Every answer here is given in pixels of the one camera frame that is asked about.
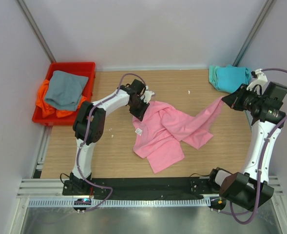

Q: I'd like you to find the pink t shirt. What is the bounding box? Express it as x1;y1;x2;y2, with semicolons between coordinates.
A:
132;98;223;173

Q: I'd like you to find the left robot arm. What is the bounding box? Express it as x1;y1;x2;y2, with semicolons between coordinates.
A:
62;79;155;195

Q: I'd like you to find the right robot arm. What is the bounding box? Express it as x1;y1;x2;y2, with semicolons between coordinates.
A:
207;82;287;211

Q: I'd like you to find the teal folded t shirt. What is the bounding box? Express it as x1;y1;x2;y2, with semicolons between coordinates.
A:
209;65;251;93

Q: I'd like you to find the grey t shirt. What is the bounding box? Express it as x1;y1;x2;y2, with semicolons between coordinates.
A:
44;70;88;111

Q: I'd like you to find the orange t shirt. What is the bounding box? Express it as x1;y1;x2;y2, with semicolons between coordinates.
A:
36;80;74;118

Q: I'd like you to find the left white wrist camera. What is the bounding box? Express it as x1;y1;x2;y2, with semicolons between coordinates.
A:
140;85;155;103

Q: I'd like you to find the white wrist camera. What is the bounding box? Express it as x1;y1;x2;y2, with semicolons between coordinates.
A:
247;69;268;91
140;85;155;103

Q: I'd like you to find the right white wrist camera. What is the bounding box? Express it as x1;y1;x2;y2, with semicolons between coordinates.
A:
247;69;268;91

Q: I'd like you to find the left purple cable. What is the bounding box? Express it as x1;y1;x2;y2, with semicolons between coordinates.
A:
75;73;150;212

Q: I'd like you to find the purple cable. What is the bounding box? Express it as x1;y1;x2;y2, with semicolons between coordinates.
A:
75;73;150;212
230;68;287;224

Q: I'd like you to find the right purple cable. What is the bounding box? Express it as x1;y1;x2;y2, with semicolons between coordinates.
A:
230;68;287;224

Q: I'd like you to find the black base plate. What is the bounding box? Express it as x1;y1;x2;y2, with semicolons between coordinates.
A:
62;176;220;200

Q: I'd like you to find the slotted cable duct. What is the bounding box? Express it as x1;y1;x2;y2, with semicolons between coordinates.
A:
28;197;210;208

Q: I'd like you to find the right corner metal post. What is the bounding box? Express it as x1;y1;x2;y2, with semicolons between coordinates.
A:
232;0;276;67

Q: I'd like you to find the corner metal post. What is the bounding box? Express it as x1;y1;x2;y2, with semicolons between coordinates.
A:
232;0;276;67
16;0;56;63

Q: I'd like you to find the left corner metal post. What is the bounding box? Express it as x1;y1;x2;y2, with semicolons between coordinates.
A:
16;0;56;63

